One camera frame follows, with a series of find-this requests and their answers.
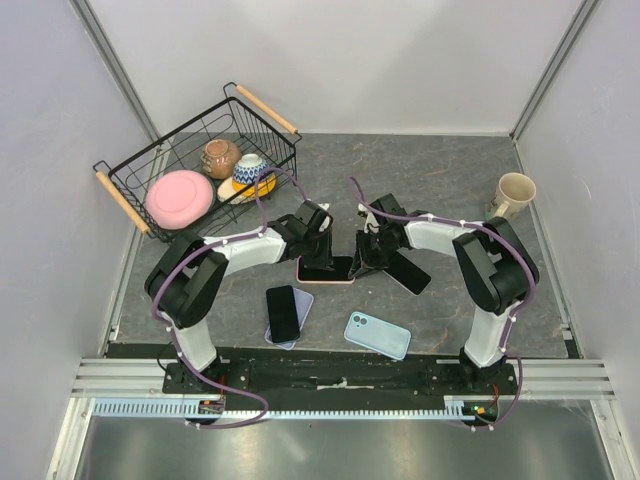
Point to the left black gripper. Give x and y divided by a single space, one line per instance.
324 261

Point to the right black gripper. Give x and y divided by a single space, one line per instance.
362 255

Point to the pink phone case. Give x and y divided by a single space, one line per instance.
320 282

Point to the pink edged black phone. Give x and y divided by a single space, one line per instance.
407 274

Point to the light blue phone case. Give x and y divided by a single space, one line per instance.
377 335

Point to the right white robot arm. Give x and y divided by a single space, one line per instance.
498 272

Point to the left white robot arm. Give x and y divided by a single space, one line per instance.
186 280

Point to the lavender phone case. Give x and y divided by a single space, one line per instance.
304 302

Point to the blue edged black phone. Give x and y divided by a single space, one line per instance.
282 314

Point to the blue patterned bowl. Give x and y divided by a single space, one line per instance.
247 170

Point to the brown ceramic bowl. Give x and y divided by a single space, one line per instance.
219 157

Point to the pink plate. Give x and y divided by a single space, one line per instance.
179 198

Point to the cream mug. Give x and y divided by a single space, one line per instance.
514 192

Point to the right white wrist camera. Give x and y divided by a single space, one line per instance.
371 224

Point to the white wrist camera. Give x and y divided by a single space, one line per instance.
325 217
371 224

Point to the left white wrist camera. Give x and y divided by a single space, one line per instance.
325 217

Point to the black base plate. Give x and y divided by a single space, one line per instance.
304 379

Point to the black wire basket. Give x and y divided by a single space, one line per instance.
240 118

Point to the grey cable duct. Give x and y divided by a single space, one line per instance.
208 408

